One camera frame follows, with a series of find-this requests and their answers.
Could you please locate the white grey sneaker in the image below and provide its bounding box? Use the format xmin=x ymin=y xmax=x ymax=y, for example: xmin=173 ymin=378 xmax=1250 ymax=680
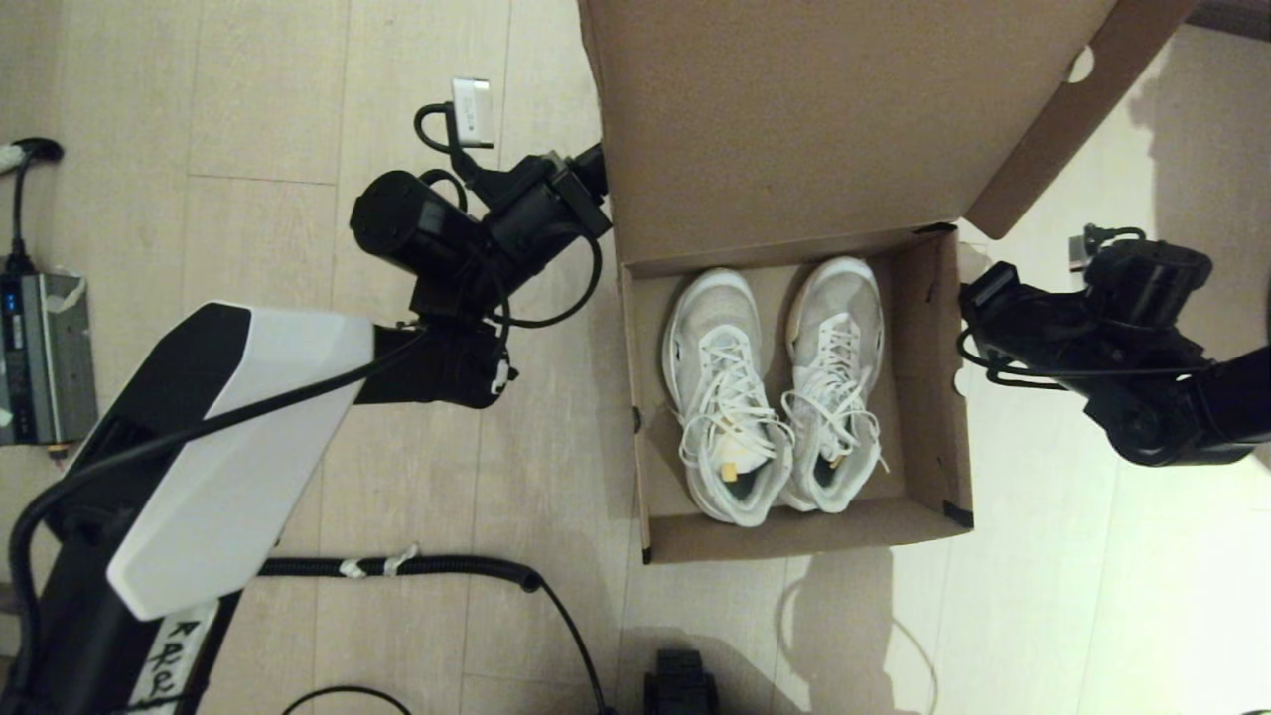
xmin=779 ymin=256 xmax=890 ymax=514

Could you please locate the white sneaker with black logo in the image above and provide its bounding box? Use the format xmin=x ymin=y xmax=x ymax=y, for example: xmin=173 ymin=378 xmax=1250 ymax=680
xmin=662 ymin=268 xmax=795 ymax=525

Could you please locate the brown cardboard shoe box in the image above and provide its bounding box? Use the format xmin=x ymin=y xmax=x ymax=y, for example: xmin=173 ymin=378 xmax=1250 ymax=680
xmin=578 ymin=0 xmax=1198 ymax=565

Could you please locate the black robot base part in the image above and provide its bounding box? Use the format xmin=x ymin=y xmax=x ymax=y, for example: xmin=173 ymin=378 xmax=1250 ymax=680
xmin=643 ymin=648 xmax=718 ymax=715

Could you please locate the grey power supply box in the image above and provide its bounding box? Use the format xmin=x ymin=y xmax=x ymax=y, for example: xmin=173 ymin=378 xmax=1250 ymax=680
xmin=0 ymin=273 xmax=100 ymax=448

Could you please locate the dark wooden furniture edge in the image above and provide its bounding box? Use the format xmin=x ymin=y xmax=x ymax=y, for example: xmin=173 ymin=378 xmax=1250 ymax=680
xmin=1187 ymin=0 xmax=1271 ymax=43

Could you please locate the white tape strip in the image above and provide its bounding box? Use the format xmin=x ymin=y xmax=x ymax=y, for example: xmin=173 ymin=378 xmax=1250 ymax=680
xmin=341 ymin=544 xmax=420 ymax=579

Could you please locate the black left wrist camera cable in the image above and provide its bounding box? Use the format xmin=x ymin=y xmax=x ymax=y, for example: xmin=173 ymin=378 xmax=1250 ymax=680
xmin=8 ymin=102 xmax=605 ymax=715

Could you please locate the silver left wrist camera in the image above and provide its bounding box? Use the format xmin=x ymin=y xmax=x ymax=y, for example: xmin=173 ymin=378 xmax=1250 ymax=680
xmin=452 ymin=77 xmax=493 ymax=150

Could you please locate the black coiled floor cable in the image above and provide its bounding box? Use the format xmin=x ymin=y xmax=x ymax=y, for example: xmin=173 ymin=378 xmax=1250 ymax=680
xmin=50 ymin=445 xmax=615 ymax=715

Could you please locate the black power plug cable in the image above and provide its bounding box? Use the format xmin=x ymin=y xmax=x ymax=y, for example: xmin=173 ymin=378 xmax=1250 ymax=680
xmin=0 ymin=137 xmax=66 ymax=277

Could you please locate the thin black cable loop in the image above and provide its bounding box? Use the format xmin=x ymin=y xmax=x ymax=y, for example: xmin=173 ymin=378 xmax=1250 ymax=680
xmin=283 ymin=685 xmax=413 ymax=715

